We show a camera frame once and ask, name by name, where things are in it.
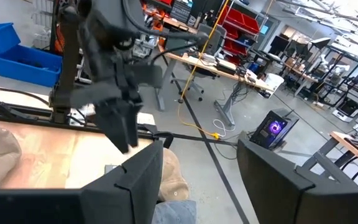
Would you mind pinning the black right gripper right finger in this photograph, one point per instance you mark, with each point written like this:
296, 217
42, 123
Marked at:
275, 186

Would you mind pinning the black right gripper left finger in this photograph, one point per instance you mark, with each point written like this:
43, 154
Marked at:
135, 193

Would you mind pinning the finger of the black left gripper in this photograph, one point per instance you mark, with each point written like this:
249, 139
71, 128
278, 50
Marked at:
134, 124
113, 127

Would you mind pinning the grey baseball cap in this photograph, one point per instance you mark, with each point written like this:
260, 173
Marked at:
176, 214

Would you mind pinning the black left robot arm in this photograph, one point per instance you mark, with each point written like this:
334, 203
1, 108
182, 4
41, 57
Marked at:
68, 62

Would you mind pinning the black computer tower glowing fan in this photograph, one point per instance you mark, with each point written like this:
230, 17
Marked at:
273, 129

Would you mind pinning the wooden top table black legs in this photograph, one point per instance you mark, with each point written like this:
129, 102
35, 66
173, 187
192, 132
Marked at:
356, 147

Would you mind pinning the wooden top workbench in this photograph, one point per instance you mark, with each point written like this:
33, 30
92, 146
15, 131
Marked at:
197, 60

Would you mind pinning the white plastic bin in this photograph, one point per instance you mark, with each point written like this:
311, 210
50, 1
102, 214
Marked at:
274, 82

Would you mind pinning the grey office chair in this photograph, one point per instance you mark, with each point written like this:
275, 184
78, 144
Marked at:
211, 39

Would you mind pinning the metal rack with red bins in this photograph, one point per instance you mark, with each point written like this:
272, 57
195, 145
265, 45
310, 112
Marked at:
241, 21

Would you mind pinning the black workstation frame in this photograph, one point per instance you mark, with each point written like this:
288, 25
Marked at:
343, 71

